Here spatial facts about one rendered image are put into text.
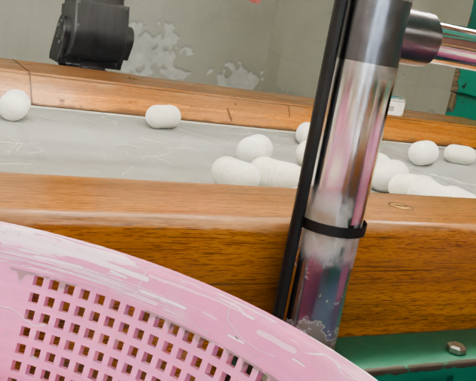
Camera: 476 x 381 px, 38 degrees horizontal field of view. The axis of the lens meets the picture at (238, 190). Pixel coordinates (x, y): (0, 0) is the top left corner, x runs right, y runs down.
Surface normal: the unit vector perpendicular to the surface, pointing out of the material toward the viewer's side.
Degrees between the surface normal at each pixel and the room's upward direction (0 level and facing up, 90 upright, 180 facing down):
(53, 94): 45
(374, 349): 0
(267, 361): 75
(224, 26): 91
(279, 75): 90
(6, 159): 0
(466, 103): 88
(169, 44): 90
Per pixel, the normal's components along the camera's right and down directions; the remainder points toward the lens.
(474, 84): -0.88, -0.04
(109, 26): 0.50, 0.10
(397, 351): 0.17, -0.96
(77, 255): -0.26, -0.09
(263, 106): 0.44, -0.47
